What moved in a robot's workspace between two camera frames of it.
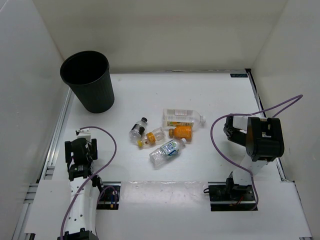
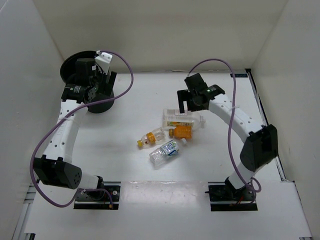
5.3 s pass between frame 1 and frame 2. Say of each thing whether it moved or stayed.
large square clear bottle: stayed
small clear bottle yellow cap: stayed
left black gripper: moved
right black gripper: moved
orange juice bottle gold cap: stayed
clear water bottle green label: stayed
